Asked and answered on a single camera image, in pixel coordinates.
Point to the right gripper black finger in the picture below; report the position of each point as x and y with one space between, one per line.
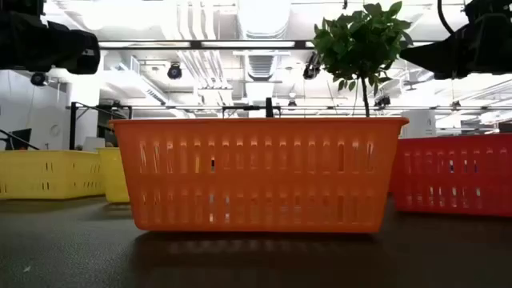
444 52

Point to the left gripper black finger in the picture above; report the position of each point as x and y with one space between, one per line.
78 54

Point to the yellow plastic slotted basket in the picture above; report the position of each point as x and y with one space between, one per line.
24 176
114 176

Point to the red plastic slotted basket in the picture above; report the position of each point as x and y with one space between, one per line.
460 182

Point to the orange plastic slotted basket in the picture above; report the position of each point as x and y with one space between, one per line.
256 180

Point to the black ceiling spotlight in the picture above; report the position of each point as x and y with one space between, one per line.
310 70
174 71
382 101
38 78

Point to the green plant in black pot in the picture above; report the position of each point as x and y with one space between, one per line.
360 44

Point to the black computer monitor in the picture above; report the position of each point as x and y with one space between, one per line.
20 139

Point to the long ceiling light bar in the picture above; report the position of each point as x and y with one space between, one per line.
196 45

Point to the grey ceiling air vent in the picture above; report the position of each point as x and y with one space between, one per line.
261 67

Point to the black table mat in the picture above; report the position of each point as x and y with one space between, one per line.
256 260

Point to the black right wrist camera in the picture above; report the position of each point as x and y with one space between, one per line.
490 11

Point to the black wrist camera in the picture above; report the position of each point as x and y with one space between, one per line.
20 7
490 11

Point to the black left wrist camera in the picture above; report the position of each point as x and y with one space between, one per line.
20 7

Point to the black left metal frame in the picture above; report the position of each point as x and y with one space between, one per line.
72 128

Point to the round white wall clock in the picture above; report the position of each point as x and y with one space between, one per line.
54 130

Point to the silver ceiling air duct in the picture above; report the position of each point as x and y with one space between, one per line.
264 20

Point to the black upright post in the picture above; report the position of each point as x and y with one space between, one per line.
269 108

